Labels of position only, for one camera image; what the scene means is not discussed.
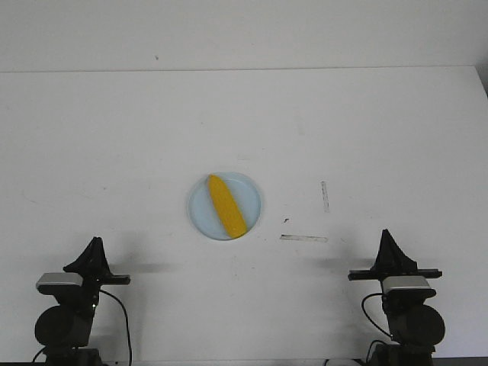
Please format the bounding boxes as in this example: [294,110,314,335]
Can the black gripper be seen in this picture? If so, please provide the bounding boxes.
[348,229,442,281]
[63,236,130,300]

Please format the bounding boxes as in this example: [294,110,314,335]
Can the light blue round plate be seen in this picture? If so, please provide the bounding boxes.
[188,172,262,241]

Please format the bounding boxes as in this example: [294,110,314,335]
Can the yellow toy corn cob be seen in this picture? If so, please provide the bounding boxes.
[207,175,247,239]

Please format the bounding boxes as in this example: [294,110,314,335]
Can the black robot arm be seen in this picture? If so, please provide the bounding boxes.
[31,236,133,365]
[348,229,445,365]

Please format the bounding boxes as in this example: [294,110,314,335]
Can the vertical clear tape strip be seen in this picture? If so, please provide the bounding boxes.
[320,181,330,213]

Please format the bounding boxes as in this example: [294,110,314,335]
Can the horizontal clear tape strip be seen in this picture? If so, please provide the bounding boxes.
[280,234,328,242]

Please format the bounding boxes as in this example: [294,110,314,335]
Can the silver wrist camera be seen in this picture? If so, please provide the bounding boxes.
[35,272,83,295]
[381,275,436,299]

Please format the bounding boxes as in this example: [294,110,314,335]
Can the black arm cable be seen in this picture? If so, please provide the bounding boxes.
[98,289,133,365]
[361,292,393,340]

